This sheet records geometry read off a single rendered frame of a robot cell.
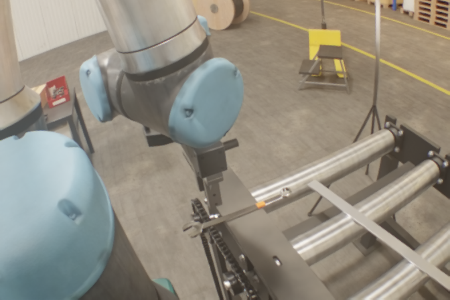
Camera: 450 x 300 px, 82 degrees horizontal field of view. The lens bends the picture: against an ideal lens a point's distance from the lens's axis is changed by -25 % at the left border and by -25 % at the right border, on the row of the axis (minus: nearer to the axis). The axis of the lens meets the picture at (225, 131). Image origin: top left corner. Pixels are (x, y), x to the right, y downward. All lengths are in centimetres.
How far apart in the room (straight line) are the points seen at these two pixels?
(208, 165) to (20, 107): 33
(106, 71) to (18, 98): 12
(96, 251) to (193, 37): 20
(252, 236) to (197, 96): 45
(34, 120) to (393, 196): 110
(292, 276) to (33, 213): 51
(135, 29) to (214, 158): 32
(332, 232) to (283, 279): 45
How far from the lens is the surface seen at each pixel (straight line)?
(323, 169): 128
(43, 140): 27
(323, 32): 533
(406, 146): 159
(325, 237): 103
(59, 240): 20
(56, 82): 321
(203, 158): 54
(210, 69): 30
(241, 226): 72
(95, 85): 41
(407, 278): 98
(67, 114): 264
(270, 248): 68
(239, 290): 97
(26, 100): 37
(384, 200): 118
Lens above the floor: 170
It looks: 31 degrees down
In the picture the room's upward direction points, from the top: 8 degrees counter-clockwise
